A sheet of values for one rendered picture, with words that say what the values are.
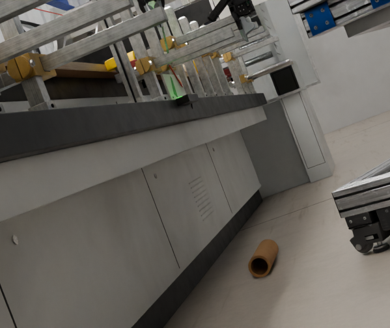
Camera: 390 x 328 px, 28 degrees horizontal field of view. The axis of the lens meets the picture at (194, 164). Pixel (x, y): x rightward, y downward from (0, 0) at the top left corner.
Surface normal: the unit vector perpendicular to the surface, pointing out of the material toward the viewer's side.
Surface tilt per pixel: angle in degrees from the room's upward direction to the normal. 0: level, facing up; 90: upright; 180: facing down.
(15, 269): 90
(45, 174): 90
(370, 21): 90
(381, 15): 90
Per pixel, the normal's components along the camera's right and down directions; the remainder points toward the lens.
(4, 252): 0.91, -0.34
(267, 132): -0.20, 0.10
